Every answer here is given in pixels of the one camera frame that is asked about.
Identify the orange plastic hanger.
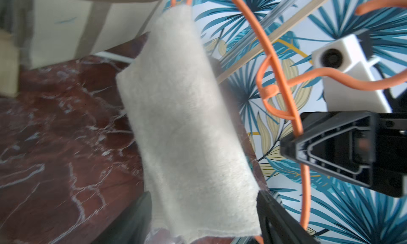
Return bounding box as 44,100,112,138
166,0,407,244

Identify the beige wool scarf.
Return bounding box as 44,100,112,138
116,4,261,244

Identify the wooden clothes rack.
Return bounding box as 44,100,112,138
92,0,335,86

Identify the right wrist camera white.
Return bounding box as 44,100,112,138
312,34,392,113

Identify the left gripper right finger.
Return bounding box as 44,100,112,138
256,191,318,244

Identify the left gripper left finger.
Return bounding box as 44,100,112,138
93,192,152,244

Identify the right aluminium frame post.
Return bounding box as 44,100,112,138
220,0,299,70

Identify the brown plaid scarf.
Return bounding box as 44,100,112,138
1,0,167,97

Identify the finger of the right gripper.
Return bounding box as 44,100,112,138
280,111,407,197

